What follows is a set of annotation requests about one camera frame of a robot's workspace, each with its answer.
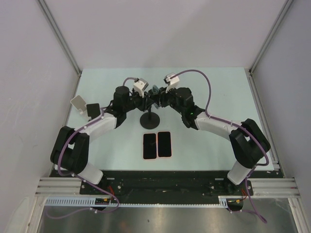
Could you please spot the pink case phone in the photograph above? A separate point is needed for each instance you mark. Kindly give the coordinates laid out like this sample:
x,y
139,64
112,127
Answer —
x,y
164,144
149,146

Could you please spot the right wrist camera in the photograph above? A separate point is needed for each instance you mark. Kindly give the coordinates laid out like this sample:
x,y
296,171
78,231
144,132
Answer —
x,y
171,80

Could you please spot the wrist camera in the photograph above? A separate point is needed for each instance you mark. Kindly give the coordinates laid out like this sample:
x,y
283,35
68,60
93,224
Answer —
x,y
140,86
171,80

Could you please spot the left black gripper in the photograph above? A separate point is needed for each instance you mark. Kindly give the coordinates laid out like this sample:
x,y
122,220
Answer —
x,y
146,102

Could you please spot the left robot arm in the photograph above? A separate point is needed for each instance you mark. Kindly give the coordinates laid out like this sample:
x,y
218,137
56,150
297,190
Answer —
x,y
71,149

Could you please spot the black round-base phone stand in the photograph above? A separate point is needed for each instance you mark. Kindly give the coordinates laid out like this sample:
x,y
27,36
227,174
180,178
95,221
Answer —
x,y
149,120

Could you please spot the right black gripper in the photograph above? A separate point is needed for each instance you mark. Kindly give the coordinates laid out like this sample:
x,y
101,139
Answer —
x,y
161,97

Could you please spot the white cable duct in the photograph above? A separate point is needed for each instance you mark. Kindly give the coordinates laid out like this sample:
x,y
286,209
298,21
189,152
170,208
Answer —
x,y
99,202

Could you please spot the grey case phone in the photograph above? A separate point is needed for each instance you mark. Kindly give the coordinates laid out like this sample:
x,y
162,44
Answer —
x,y
154,90

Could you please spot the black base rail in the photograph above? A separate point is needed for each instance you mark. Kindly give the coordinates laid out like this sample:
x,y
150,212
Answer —
x,y
171,187

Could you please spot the white phone stand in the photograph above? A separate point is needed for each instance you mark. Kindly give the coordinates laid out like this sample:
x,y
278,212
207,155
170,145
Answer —
x,y
79,104

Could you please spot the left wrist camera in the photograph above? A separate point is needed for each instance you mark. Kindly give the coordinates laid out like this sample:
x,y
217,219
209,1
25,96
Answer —
x,y
140,86

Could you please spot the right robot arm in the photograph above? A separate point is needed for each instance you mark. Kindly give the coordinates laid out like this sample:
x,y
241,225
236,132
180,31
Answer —
x,y
249,144

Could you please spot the black square-base phone stand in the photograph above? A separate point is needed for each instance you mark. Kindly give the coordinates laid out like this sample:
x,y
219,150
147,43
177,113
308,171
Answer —
x,y
94,111

